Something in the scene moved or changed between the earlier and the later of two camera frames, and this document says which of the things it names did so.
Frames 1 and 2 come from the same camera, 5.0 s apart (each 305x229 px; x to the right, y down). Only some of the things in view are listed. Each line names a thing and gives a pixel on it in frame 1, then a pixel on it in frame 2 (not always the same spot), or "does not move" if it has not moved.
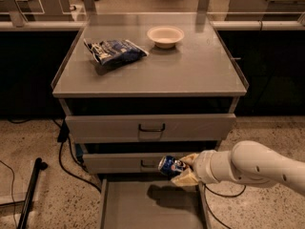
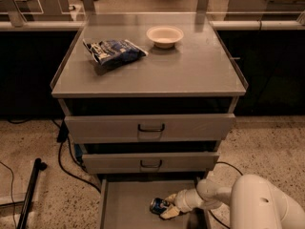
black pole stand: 39,166 does not move
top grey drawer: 151,127 does not move
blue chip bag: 114,51 does not move
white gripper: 201,167 -> 183,201
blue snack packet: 170,166 -> 156,204
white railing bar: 282,25 does not move
